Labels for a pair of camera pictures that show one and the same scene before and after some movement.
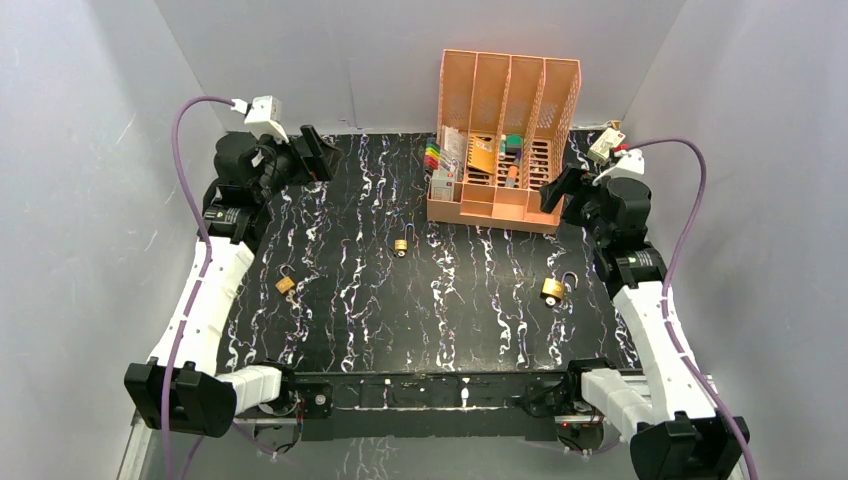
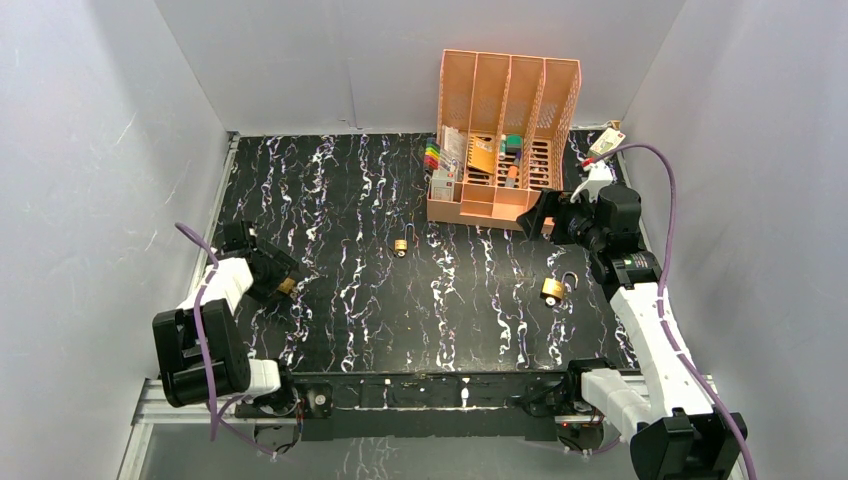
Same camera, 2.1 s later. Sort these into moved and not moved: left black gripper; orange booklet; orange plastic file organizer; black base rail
Moved: left black gripper
Not moved: orange plastic file organizer; black base rail; orange booklet
